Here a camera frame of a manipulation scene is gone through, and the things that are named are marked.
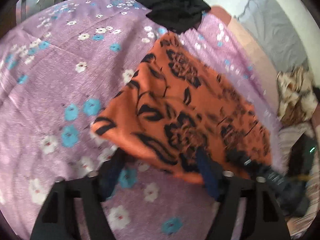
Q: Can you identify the orange black floral garment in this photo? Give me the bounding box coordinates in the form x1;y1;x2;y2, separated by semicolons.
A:
92;32;272;184

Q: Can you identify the striped floral pillow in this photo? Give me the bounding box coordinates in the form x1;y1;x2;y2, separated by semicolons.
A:
279;122;319;239

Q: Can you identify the cream brown floral blanket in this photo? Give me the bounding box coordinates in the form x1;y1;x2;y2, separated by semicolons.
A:
277;66;318;127

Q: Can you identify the pink mattress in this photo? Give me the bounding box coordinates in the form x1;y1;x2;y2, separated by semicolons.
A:
210;5;279;114

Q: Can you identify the purple floral bed sheet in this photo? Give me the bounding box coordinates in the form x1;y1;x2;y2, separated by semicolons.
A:
0;0;286;240

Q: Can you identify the grey-blue pillow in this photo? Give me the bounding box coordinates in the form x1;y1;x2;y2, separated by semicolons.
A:
237;0;309;72

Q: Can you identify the black crumpled garment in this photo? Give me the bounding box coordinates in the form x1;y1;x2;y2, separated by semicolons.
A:
135;0;211;34

